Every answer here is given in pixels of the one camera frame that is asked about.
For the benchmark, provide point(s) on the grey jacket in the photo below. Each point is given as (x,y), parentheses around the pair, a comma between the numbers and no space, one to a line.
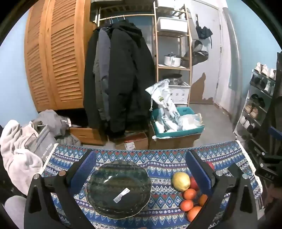
(102,61)

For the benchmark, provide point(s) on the yellow lemon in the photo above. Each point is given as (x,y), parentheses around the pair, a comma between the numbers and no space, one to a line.
(180,181)

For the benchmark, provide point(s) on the white pot with lid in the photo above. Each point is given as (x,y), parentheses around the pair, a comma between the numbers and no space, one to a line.
(171,60)

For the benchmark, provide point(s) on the wooden shelf rack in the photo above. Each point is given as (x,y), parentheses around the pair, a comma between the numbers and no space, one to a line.
(156,55)

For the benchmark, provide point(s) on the small cardboard box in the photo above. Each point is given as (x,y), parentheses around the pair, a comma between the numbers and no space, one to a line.
(132,143)

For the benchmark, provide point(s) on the grey fabric tote basket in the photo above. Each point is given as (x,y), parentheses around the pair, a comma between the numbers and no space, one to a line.
(44,143)

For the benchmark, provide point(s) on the wooden drawer chest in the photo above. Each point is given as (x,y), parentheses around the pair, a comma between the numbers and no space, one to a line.
(86,133)

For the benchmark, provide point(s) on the blue patterned tablecloth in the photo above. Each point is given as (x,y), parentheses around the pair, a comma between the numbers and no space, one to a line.
(160,158)

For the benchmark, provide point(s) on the black jacket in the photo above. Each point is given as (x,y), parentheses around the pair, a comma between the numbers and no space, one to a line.
(88,88)

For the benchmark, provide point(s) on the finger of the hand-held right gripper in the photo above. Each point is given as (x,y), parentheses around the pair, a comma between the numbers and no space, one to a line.
(271,158)
(275,133)

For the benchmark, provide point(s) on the teal plastic crate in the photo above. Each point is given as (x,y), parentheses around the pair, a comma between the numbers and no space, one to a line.
(187,131)

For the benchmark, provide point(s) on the grey door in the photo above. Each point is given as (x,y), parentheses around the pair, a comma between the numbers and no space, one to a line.
(207,55)

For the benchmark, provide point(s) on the orange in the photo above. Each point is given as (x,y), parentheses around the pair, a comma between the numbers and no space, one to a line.
(190,194)
(203,200)

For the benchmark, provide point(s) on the steel pot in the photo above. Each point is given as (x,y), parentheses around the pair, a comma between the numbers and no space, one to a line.
(175,79)

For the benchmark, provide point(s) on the shoe rack with shoes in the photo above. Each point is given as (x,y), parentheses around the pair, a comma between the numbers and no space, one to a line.
(264,70)

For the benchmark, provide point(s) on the clear plastic bag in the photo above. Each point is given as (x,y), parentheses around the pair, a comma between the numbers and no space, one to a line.
(190,121)

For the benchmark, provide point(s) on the black hooded coat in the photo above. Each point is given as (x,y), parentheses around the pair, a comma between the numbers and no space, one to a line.
(130,77)

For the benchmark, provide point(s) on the reddish tangerine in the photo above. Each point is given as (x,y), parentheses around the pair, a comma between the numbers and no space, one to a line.
(186,205)

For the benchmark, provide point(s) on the metal shoe rack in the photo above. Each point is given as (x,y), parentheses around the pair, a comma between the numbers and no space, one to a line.
(244,99)

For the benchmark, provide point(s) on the white patterned box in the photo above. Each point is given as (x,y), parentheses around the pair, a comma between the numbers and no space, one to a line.
(180,94)

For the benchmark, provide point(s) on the dark folded umbrella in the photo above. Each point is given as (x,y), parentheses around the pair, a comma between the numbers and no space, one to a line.
(203,32)

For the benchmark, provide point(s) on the large cardboard box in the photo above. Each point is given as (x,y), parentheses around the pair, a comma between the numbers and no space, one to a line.
(171,143)

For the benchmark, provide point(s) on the grey clothes pile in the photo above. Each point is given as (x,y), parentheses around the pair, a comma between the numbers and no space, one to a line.
(50,121)

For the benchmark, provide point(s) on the red apple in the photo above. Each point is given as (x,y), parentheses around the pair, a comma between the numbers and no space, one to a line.
(194,183)
(209,165)

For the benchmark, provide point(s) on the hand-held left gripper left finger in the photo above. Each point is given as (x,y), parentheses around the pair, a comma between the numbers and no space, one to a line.
(88,163)

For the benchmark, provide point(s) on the white printed bag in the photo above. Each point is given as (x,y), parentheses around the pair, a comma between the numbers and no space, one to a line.
(160,94)

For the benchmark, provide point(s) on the large orange grapefruit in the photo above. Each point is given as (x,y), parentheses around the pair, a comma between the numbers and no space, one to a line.
(193,214)

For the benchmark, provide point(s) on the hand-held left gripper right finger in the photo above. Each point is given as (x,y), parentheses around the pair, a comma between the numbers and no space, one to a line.
(198,169)

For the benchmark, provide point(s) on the wooden clothes rail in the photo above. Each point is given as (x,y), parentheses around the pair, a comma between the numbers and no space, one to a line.
(132,15)

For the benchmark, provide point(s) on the dark green glass plate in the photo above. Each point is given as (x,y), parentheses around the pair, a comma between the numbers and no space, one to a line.
(110,191)

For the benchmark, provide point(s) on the grey cloth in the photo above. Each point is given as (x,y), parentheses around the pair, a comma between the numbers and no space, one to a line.
(15,209)

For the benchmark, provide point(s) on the wooden louvred wardrobe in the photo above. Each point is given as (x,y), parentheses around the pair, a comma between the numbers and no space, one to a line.
(55,55)

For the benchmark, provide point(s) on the white storage bin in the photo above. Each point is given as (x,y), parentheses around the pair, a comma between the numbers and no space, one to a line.
(173,24)

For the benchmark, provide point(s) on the white fleece blanket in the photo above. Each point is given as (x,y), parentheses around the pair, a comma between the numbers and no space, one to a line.
(17,154)

